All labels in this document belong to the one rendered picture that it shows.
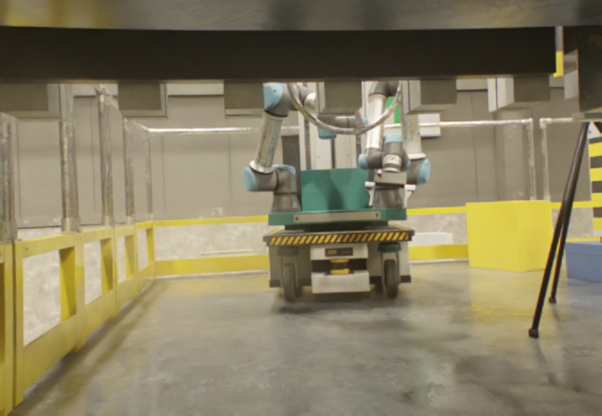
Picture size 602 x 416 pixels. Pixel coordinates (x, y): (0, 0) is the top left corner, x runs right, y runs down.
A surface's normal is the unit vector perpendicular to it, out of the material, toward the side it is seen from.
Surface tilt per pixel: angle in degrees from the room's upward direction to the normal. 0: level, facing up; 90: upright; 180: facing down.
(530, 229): 90
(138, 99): 90
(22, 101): 90
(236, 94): 90
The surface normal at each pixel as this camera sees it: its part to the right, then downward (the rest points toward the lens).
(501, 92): -0.99, 0.04
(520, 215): 0.51, -0.04
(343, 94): 0.13, -0.03
